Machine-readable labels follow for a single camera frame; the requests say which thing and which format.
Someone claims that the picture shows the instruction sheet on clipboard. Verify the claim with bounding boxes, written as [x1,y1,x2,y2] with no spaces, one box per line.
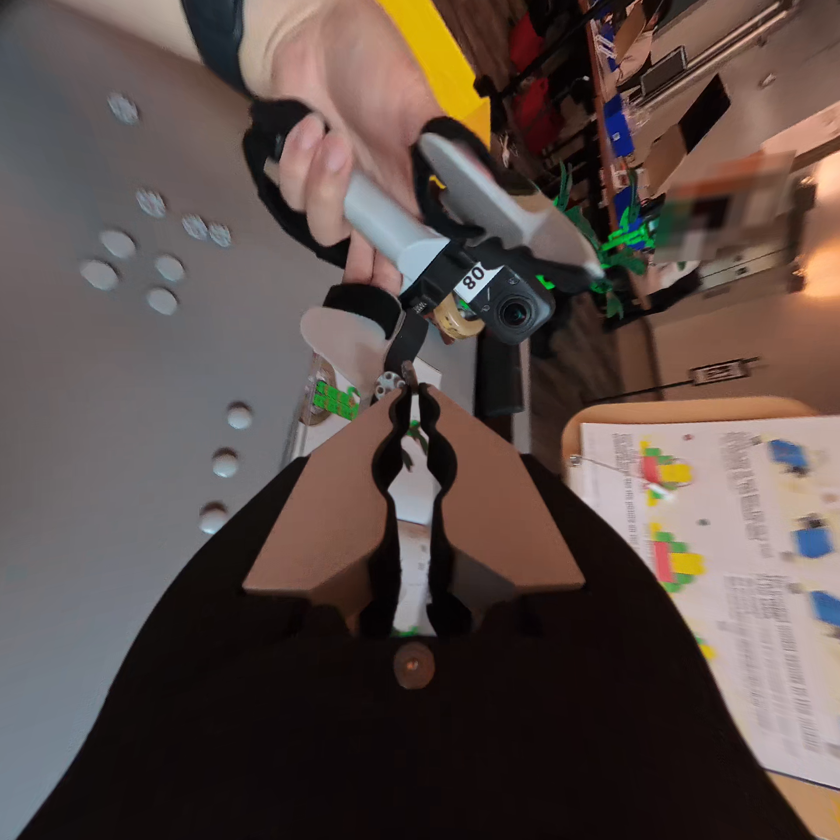
[561,395,840,840]

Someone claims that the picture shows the person's left hand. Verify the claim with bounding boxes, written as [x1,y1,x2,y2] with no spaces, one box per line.
[252,0,490,296]

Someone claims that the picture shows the printed task sheet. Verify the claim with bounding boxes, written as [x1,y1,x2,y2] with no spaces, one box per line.
[571,413,840,788]

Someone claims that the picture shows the red bag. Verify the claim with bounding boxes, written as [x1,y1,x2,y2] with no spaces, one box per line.
[515,75,559,155]
[508,13,546,73]

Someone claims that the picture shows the scattered grey lego studs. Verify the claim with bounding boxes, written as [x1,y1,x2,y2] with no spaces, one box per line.
[79,92,253,536]

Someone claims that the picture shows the black wrist watch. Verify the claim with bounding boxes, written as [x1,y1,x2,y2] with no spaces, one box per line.
[180,0,277,99]

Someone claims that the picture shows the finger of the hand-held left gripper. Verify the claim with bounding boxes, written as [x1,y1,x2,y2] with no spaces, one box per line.
[386,308,429,378]
[301,305,403,395]

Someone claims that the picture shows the white lego instruction booklet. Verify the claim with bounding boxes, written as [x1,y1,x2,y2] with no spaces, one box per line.
[281,354,480,636]

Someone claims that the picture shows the green lego bamboo model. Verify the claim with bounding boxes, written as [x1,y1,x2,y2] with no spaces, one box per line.
[430,161,667,347]

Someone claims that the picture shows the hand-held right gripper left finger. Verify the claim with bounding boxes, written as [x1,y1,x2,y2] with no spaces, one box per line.
[243,386,411,636]

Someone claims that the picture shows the yellow plastic bin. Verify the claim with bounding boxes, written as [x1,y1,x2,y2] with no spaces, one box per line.
[377,0,492,142]

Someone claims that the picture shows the black rectangular block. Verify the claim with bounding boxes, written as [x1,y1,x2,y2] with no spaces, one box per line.
[476,338,531,419]

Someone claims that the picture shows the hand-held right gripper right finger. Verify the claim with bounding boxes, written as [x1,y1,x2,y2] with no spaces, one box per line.
[420,384,585,636]

